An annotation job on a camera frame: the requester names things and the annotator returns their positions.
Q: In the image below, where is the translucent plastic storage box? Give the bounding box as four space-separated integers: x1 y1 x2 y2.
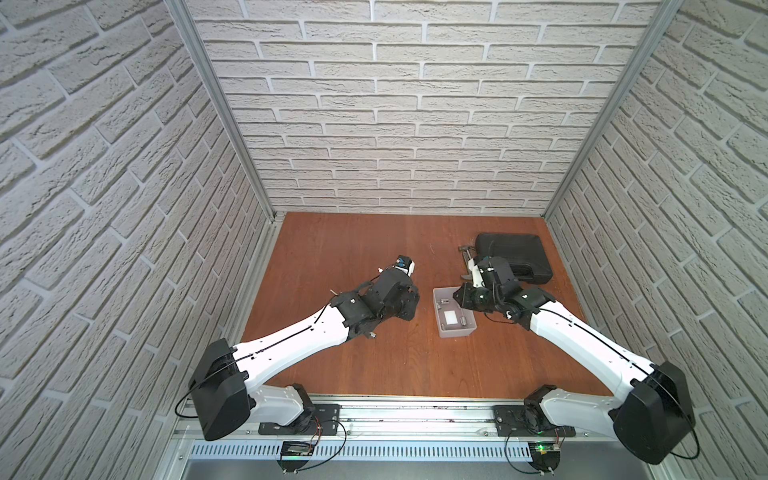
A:
433 287 477 339

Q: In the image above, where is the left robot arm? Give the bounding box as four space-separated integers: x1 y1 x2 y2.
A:
186 256 419 441

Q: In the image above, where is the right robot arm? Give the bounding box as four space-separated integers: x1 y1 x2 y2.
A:
453 257 696 465

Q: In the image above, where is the white label in box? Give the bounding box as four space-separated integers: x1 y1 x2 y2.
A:
444 311 459 326

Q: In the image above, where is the black plastic tool case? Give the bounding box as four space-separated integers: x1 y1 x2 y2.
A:
475 233 553 285

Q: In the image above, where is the right controller board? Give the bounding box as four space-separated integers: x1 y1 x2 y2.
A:
528 443 561 475

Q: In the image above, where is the controller board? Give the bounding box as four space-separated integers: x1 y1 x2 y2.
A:
528 443 561 475
277 441 314 474

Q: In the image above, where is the left controller board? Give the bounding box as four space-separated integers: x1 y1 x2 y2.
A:
277 441 314 474

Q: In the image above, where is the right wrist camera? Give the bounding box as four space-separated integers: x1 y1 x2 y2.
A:
467 259 484 288

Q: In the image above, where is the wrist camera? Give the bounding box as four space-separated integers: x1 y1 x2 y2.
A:
467 259 484 288
394 255 415 277

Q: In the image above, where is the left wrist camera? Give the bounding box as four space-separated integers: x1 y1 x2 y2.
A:
394 255 415 277

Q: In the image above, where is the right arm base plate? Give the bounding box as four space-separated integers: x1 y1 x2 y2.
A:
492 404 576 439

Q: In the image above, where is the aluminium rail frame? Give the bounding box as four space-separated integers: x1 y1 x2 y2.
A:
166 395 636 468

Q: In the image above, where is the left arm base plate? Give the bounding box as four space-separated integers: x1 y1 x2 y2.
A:
258 403 341 436

